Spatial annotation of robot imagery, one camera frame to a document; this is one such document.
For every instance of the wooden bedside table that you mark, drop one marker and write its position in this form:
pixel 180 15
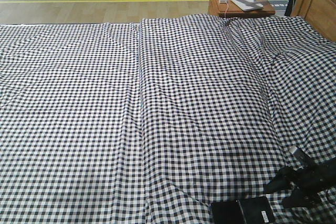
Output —
pixel 230 10

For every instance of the black smartphone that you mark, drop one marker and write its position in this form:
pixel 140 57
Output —
pixel 251 210

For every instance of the black white checkered bedsheet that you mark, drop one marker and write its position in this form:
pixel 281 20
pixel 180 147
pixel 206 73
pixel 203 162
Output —
pixel 152 122

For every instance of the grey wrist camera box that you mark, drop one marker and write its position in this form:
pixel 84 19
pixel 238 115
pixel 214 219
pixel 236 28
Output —
pixel 301 156

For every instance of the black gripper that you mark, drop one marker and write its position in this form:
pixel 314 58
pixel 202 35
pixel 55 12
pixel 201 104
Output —
pixel 308 182

